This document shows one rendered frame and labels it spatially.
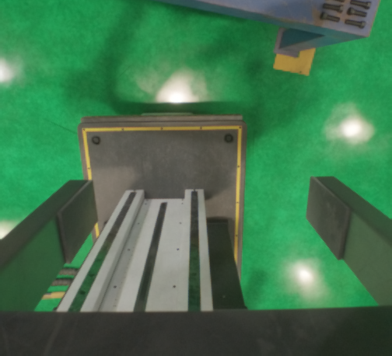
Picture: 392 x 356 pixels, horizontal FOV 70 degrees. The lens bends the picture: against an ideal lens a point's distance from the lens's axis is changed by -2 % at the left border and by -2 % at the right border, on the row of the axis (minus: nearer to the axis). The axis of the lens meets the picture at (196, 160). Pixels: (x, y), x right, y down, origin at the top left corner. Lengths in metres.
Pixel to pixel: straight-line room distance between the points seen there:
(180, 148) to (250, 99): 0.50
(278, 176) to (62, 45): 1.30
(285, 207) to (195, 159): 0.71
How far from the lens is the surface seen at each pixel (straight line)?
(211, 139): 1.19
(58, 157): 1.70
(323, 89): 1.62
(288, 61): 1.55
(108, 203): 1.33
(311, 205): 0.17
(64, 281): 2.04
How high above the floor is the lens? 1.47
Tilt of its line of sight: 73 degrees down
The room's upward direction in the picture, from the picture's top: 179 degrees clockwise
